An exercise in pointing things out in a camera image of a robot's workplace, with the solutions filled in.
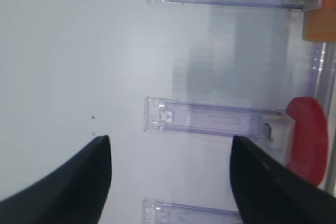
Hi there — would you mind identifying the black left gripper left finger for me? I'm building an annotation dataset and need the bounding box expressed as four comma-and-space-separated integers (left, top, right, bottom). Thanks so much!
1, 135, 112, 223

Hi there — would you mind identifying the left orange cheese slice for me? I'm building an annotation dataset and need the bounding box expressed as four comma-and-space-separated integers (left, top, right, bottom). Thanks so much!
303, 0, 335, 43

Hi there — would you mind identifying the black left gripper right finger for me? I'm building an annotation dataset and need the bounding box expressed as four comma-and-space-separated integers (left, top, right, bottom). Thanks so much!
229, 136, 335, 223

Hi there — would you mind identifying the clear holder for bread slice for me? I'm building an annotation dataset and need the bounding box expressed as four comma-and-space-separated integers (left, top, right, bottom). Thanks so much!
142, 198, 243, 224

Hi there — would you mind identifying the left red tomato slice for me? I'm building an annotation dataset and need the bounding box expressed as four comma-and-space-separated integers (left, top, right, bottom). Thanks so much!
286, 97, 329, 186

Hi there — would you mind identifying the clear holder for tomato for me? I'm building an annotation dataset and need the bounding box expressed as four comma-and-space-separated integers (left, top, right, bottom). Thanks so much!
144, 97, 295, 143

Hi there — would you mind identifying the left clear long rail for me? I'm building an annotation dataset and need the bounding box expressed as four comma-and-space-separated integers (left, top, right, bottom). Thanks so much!
308, 42, 335, 196

